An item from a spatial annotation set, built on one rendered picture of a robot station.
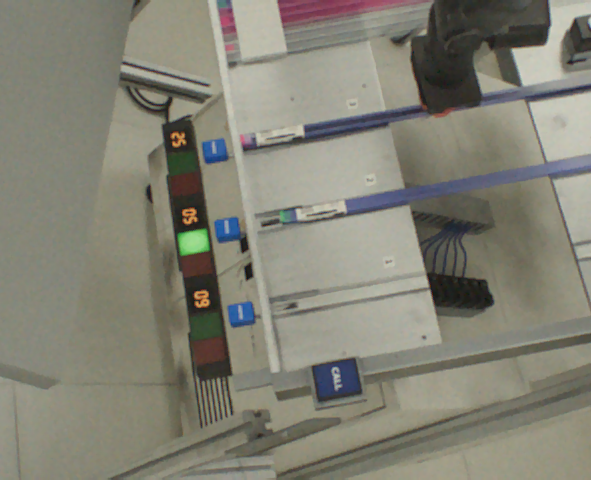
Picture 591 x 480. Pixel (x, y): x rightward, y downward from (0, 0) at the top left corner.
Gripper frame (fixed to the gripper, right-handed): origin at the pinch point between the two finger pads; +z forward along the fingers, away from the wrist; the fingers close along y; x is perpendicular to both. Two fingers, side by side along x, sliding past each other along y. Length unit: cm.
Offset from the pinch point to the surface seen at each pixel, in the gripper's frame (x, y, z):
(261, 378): 28.1, -29.2, 4.6
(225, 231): 29.3, -11.7, -0.4
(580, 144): -16.2, -8.1, 1.1
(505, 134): -25, 25, 62
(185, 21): 38, 85, 87
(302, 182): 18.9, -6.5, 0.8
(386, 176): 8.4, -7.8, 0.9
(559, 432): -46, -22, 168
